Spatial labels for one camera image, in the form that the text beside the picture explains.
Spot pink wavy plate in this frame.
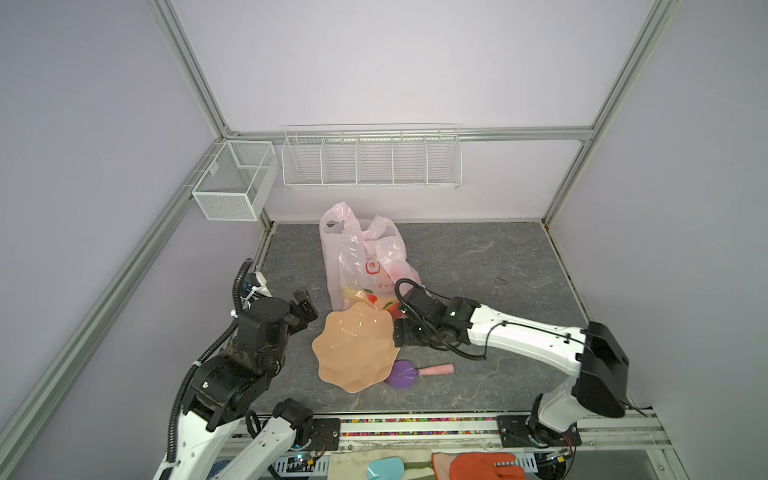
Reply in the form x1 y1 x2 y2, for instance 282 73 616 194
312 302 400 394

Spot pink plastic bag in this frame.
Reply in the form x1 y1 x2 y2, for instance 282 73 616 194
319 202 420 319

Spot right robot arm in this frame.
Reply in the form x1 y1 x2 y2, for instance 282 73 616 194
393 279 630 448

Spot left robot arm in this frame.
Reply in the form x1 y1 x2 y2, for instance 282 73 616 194
155 259 318 479

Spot small white mesh basket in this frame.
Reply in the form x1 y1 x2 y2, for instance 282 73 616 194
192 140 279 222

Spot red orange glove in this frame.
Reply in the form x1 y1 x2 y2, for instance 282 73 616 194
449 453 526 480

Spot beige cloth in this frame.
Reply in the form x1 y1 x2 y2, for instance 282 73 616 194
328 449 434 480

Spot light blue scoop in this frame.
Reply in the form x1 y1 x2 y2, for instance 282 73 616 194
366 457 405 480

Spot purple scoop with pink handle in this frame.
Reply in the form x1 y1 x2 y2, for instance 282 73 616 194
384 360 455 389

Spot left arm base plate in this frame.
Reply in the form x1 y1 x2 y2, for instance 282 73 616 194
289 417 341 452

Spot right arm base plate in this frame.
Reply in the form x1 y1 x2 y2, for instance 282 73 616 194
496 413 582 449

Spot long white wire basket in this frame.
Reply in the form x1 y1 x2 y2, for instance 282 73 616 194
281 123 463 189

